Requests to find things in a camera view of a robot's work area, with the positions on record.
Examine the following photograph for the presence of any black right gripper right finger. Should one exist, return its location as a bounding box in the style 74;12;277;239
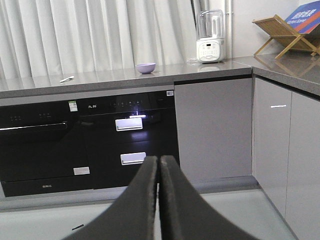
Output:
159;155;255;240

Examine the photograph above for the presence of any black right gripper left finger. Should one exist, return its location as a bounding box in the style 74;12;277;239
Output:
65;156;158;240

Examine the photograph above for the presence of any purple plastic bowl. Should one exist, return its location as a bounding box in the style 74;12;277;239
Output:
135;62;156;74

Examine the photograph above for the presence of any pale green plastic spoon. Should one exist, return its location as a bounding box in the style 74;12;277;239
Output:
59;75;75;83

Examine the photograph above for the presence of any black tape strip on floor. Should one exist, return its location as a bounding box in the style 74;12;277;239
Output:
71;224;84;231

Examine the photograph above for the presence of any black disinfection cabinet with drawers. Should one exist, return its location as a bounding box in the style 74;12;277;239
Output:
77;90;179;189

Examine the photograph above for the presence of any black built-in dishwasher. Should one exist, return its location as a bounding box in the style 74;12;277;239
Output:
0;100;93;197

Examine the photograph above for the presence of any grey side cabinet door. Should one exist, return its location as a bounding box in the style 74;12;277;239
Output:
253;77;320;240

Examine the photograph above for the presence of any white blender appliance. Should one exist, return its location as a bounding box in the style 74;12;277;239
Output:
196;9;226;63

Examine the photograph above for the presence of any white curtain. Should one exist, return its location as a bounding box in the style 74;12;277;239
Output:
0;0;205;79

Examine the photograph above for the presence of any wooden dish rack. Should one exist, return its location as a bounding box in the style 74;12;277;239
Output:
252;14;320;60

